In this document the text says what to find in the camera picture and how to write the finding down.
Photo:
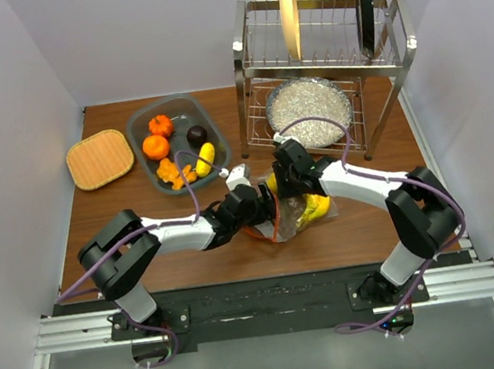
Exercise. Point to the dark purple fake plum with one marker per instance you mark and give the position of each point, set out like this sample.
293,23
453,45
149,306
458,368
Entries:
197,136

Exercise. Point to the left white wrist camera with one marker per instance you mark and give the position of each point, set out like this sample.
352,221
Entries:
239,175

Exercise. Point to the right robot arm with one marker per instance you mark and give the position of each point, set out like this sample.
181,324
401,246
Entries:
422,211

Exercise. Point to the clear zip top bag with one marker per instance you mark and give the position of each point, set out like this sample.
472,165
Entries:
285,227

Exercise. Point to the woven bamboo coaster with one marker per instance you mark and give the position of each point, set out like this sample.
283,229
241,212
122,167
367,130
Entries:
99,159

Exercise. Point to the orange fake fruit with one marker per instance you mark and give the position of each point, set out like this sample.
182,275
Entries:
156,147

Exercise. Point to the steel dish rack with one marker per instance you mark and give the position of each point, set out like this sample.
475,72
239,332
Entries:
329,50

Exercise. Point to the green yellow fake fruit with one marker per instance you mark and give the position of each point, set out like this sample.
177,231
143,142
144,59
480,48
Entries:
316,207

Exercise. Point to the clear plastic container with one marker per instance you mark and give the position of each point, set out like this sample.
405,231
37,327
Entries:
185,112

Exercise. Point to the beige wooden plate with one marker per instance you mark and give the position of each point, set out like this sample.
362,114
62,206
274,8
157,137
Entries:
289,13

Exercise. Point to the small orange fake pumpkin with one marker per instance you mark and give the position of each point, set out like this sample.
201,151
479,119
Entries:
161,125

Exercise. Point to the orange fake food piece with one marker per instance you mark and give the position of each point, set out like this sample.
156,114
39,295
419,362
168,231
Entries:
168,172

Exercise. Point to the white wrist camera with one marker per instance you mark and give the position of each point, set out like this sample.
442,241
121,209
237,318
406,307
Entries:
239,175
279,138

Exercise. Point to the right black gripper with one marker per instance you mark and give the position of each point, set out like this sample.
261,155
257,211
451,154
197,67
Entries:
282,191

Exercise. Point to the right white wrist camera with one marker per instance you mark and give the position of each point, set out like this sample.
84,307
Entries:
279,138

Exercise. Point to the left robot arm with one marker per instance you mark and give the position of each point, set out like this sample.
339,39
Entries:
117,257

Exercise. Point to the yellow fake banana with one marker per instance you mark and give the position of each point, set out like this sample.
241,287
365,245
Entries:
271,183

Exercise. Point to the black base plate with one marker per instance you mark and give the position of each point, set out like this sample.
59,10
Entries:
265,307

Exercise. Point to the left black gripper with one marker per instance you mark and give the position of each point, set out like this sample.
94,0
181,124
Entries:
266,209

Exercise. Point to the aluminium rail frame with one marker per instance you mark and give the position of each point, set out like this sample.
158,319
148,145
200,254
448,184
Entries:
454,330

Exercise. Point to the yellow fake corn cob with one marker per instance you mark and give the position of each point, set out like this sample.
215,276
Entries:
205,160

